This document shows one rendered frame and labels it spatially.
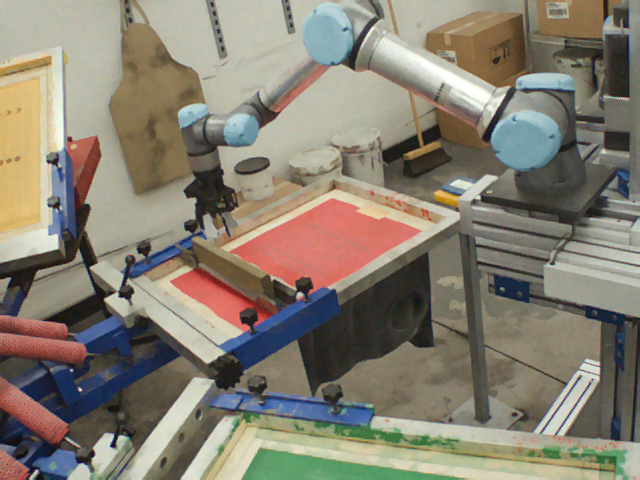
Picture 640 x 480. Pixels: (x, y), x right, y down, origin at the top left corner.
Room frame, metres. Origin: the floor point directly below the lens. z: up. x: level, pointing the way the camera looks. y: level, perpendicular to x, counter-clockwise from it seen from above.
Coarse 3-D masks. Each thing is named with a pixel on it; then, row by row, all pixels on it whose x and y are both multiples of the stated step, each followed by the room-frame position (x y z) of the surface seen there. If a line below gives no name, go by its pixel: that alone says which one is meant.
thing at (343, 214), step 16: (320, 208) 2.09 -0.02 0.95; (336, 208) 2.06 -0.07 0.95; (352, 208) 2.04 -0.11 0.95; (288, 224) 2.02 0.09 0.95; (336, 224) 1.96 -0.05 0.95; (352, 224) 1.93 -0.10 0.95; (256, 240) 1.96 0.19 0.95; (240, 256) 1.88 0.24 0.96; (256, 256) 1.86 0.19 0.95; (192, 272) 1.84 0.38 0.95; (192, 288) 1.75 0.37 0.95; (208, 288) 1.73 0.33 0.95; (224, 288) 1.71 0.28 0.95
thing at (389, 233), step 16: (368, 224) 1.91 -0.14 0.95; (384, 224) 1.89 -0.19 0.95; (400, 224) 1.87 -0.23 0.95; (384, 240) 1.80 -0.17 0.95; (400, 240) 1.78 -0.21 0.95; (368, 256) 1.73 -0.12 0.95; (272, 272) 1.75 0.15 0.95; (288, 272) 1.73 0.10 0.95; (336, 272) 1.68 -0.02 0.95; (352, 272) 1.66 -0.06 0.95; (208, 304) 1.65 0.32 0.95; (224, 304) 1.63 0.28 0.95; (240, 304) 1.62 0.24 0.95; (256, 304) 1.60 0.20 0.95; (224, 320) 1.56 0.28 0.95; (240, 320) 1.54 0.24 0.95
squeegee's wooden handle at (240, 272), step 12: (192, 240) 1.83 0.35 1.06; (204, 240) 1.81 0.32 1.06; (204, 252) 1.78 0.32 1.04; (216, 252) 1.73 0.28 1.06; (228, 252) 1.71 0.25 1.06; (204, 264) 1.80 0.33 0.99; (216, 264) 1.73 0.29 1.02; (228, 264) 1.67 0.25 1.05; (240, 264) 1.63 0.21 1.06; (228, 276) 1.69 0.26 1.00; (240, 276) 1.63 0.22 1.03; (252, 276) 1.57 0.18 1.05; (264, 276) 1.55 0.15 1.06; (252, 288) 1.59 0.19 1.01; (264, 288) 1.55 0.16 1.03
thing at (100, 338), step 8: (104, 320) 1.52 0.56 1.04; (112, 320) 1.52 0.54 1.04; (96, 328) 1.50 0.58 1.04; (104, 328) 1.49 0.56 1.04; (112, 328) 1.48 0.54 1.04; (120, 328) 1.49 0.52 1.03; (128, 328) 1.50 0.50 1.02; (136, 328) 1.51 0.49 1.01; (144, 328) 1.52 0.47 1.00; (80, 336) 1.47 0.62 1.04; (88, 336) 1.47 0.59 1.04; (96, 336) 1.46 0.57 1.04; (104, 336) 1.46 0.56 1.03; (112, 336) 1.47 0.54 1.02; (128, 336) 1.49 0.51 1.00; (88, 344) 1.44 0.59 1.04; (96, 344) 1.45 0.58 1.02; (104, 344) 1.46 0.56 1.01; (112, 344) 1.47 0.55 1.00; (88, 352) 1.43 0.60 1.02; (96, 352) 1.44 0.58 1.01; (104, 352) 1.45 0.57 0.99; (88, 360) 1.43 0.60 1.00
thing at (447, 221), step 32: (320, 192) 2.18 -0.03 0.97; (352, 192) 2.14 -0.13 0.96; (384, 192) 2.03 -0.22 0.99; (256, 224) 2.04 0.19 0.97; (448, 224) 1.75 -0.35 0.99; (384, 256) 1.65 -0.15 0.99; (416, 256) 1.67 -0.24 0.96; (160, 288) 1.72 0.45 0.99; (352, 288) 1.55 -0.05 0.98; (192, 320) 1.53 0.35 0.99
